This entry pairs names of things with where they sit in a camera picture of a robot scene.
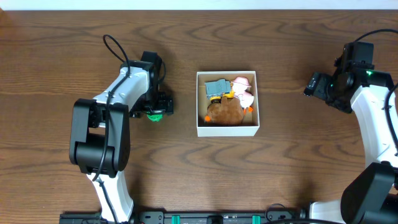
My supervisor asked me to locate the green round toy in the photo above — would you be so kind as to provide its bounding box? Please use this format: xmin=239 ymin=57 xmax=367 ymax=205
xmin=147 ymin=114 xmax=163 ymax=122

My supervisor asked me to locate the yellow grey toy truck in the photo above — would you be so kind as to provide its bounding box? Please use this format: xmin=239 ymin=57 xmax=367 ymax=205
xmin=205 ymin=79 xmax=234 ymax=102

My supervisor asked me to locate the brown plush toy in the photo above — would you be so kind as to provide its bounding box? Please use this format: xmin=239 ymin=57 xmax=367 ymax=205
xmin=204 ymin=97 xmax=244 ymax=126

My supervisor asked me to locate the white pink duck toy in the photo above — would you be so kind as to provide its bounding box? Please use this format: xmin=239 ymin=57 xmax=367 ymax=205
xmin=231 ymin=77 xmax=254 ymax=114

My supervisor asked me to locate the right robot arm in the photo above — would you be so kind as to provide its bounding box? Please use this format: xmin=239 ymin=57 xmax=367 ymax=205
xmin=304 ymin=58 xmax=397 ymax=223

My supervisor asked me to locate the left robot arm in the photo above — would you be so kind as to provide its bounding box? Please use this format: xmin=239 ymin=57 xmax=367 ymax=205
xmin=69 ymin=58 xmax=174 ymax=223

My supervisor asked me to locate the white cardboard box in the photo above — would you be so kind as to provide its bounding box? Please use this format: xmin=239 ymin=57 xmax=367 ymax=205
xmin=196 ymin=71 xmax=260 ymax=137

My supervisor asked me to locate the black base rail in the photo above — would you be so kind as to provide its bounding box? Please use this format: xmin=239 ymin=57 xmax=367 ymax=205
xmin=58 ymin=210 xmax=312 ymax=224

